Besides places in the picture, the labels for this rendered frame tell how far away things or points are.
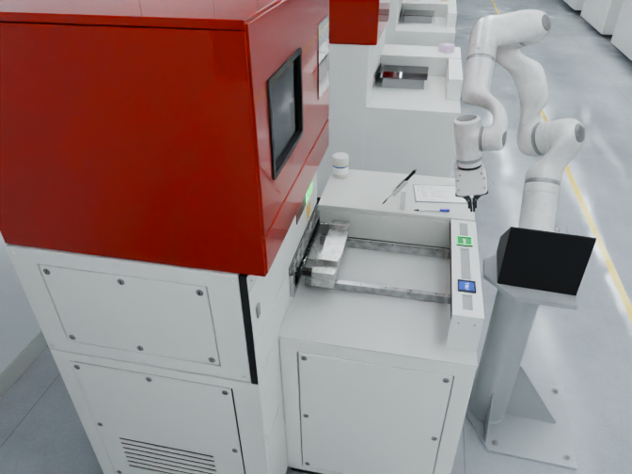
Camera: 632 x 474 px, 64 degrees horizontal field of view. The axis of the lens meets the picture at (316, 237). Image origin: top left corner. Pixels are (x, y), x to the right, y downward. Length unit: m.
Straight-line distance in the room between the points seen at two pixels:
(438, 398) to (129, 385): 1.00
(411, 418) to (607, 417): 1.20
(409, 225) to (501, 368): 0.72
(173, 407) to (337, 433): 0.61
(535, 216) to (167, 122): 1.30
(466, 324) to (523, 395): 0.96
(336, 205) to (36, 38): 1.24
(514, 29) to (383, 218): 0.80
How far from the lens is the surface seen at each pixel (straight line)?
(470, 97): 1.73
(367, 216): 2.04
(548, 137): 1.99
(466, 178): 1.74
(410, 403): 1.79
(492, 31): 1.82
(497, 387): 2.38
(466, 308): 1.61
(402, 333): 1.69
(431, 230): 2.05
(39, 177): 1.39
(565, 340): 3.09
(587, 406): 2.81
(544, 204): 1.93
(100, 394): 1.90
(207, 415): 1.74
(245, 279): 1.27
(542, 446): 2.56
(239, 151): 1.09
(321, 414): 1.91
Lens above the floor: 2.00
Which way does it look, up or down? 34 degrees down
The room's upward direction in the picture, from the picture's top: 1 degrees counter-clockwise
